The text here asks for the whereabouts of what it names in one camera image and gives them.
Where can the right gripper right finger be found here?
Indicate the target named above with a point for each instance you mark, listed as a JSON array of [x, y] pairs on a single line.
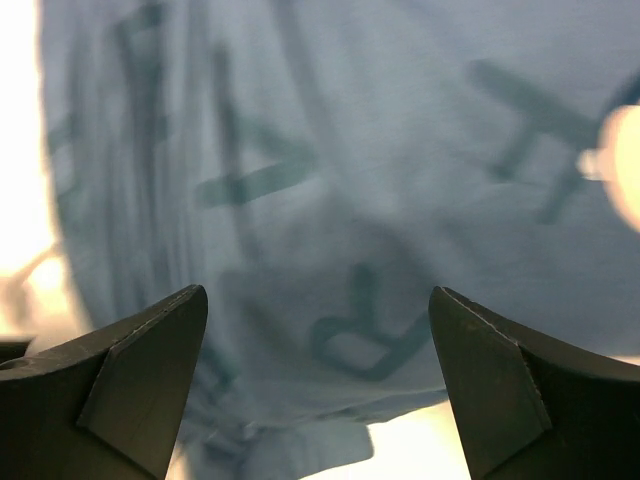
[[529, 406]]

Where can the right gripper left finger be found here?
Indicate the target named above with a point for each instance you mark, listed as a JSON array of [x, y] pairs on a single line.
[[105, 405]]

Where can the blue cartoon print pillowcase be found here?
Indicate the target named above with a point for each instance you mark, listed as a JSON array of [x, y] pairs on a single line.
[[319, 167]]

